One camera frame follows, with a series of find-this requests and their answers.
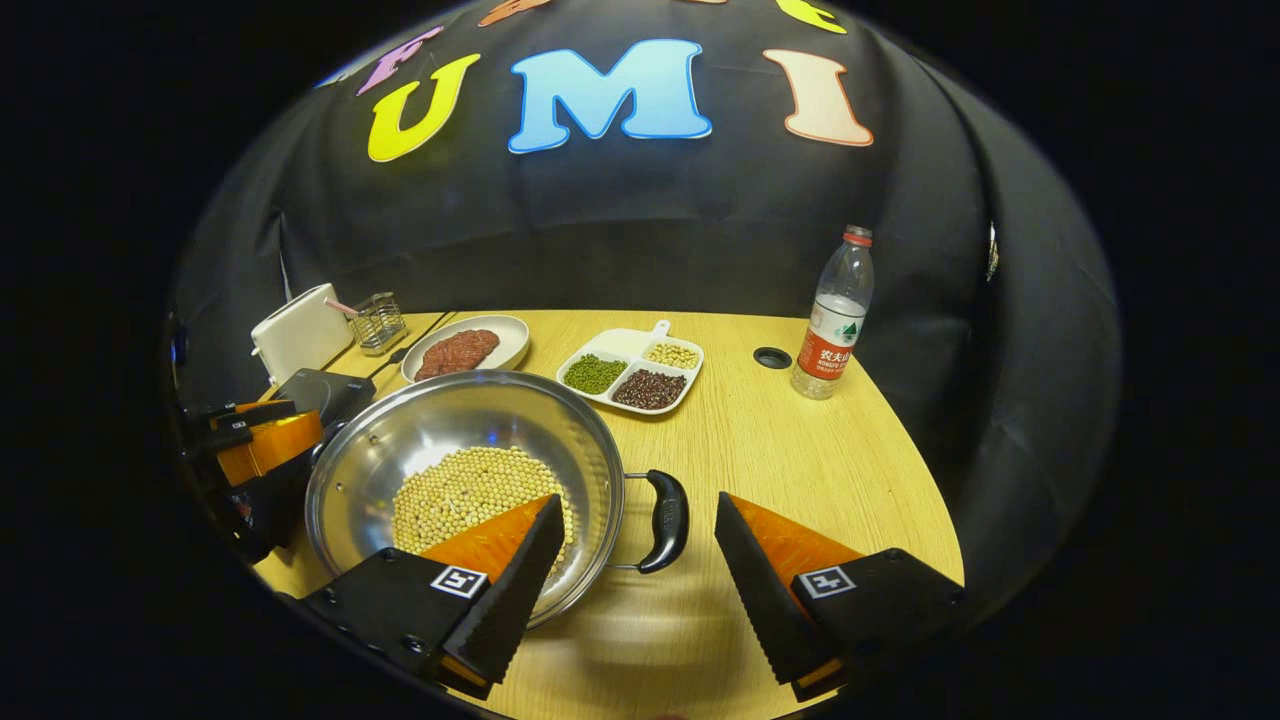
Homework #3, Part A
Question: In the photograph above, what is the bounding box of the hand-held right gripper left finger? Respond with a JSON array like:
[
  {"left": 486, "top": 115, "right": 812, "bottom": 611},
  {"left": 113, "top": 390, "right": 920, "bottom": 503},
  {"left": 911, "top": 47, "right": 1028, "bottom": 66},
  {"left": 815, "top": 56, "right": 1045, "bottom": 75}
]
[{"left": 300, "top": 493, "right": 567, "bottom": 701}]

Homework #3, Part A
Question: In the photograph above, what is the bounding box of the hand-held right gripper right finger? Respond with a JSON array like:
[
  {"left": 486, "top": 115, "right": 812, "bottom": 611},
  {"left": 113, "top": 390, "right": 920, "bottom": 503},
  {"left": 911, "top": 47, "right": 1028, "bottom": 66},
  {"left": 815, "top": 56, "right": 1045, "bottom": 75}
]
[{"left": 714, "top": 491, "right": 968, "bottom": 703}]

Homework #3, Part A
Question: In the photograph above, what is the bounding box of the black induction cooktop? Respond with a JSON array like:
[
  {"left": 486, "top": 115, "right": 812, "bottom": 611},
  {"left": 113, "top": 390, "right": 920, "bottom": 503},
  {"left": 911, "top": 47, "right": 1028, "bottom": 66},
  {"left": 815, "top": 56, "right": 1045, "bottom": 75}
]
[{"left": 270, "top": 368, "right": 378, "bottom": 426}]

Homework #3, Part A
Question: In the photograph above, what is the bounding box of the stainless steel pot black handle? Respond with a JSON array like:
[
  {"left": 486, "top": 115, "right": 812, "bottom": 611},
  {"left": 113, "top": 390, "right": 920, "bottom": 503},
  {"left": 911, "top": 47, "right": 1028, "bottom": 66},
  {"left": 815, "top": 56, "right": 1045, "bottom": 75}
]
[{"left": 305, "top": 370, "right": 691, "bottom": 629}]

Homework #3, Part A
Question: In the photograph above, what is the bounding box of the white toaster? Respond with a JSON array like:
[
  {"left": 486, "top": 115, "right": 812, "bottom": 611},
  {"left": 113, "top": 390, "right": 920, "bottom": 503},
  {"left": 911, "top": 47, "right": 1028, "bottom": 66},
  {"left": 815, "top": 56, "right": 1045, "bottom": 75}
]
[{"left": 250, "top": 283, "right": 356, "bottom": 386}]

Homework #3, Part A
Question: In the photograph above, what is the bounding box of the large soybean heap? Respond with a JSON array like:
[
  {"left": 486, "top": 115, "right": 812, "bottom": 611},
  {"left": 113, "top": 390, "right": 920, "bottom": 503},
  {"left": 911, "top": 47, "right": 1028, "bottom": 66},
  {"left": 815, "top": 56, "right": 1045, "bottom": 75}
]
[{"left": 392, "top": 446, "right": 576, "bottom": 576}]

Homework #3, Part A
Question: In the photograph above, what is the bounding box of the raw red meat slab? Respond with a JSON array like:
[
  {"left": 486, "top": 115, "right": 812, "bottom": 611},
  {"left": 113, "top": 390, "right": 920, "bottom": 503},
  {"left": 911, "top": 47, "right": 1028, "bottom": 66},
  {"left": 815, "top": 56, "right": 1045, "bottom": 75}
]
[
  {"left": 414, "top": 342, "right": 469, "bottom": 383},
  {"left": 447, "top": 329, "right": 501, "bottom": 369}
]

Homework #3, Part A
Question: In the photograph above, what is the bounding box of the green mung bean pile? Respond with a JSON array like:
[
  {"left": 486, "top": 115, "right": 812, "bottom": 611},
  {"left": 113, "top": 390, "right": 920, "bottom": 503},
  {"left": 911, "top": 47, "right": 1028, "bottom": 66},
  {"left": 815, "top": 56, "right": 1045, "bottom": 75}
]
[{"left": 562, "top": 353, "right": 628, "bottom": 395}]

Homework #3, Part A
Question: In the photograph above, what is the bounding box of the dark red bean pile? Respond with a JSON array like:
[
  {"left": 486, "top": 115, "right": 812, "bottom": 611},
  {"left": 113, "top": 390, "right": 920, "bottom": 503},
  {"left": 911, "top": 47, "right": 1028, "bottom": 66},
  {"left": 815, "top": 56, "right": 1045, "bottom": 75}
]
[{"left": 612, "top": 369, "right": 688, "bottom": 411}]

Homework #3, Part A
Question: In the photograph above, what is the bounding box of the white round plate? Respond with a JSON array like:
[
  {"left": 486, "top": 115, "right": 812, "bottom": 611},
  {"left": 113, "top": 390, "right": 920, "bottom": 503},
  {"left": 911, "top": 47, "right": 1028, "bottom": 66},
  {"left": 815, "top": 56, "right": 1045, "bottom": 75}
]
[{"left": 401, "top": 315, "right": 531, "bottom": 385}]

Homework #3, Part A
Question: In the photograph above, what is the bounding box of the white divided dish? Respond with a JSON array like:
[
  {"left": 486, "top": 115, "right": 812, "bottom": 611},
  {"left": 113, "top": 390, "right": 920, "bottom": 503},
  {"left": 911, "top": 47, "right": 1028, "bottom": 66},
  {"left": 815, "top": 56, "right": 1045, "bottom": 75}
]
[{"left": 556, "top": 320, "right": 705, "bottom": 416}]

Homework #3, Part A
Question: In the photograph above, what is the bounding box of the clear plastic water bottle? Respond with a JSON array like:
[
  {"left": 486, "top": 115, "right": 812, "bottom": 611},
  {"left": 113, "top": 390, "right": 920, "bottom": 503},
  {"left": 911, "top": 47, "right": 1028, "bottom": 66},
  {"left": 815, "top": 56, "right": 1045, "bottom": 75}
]
[{"left": 791, "top": 225, "right": 876, "bottom": 401}]

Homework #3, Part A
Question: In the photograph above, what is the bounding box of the wire mesh holder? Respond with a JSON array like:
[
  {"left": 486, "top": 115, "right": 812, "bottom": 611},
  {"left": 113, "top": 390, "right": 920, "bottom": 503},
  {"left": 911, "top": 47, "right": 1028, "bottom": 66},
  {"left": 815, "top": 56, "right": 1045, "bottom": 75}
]
[{"left": 352, "top": 292, "right": 408, "bottom": 357}]

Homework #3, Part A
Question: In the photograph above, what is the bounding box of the black power cable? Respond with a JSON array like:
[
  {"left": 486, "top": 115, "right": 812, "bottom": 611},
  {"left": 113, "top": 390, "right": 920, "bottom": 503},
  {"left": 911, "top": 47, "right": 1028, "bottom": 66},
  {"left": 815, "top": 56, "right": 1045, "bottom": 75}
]
[{"left": 365, "top": 312, "right": 451, "bottom": 381}]

